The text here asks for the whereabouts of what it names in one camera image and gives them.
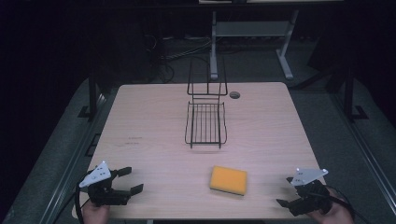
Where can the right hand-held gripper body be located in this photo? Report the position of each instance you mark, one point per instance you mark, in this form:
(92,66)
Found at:
(313,197)

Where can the yellow sponge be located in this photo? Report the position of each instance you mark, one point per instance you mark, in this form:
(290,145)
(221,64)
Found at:
(228,179)

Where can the person's left hand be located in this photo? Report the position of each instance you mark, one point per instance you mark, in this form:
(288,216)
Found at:
(95,214)

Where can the black frame post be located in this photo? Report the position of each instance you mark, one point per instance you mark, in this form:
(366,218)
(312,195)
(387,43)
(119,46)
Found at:
(92,96)
(349,96)

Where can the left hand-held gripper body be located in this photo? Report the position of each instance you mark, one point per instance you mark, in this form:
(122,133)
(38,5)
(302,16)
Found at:
(102,193)

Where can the grey metal stand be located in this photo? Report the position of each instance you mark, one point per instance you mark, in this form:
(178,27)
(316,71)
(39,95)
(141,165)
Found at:
(249,28)

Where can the round table grommet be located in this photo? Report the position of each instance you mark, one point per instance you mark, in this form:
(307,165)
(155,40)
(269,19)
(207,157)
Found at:
(234,95)

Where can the person's right hand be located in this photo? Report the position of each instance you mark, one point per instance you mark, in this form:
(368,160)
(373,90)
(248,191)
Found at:
(337,214)

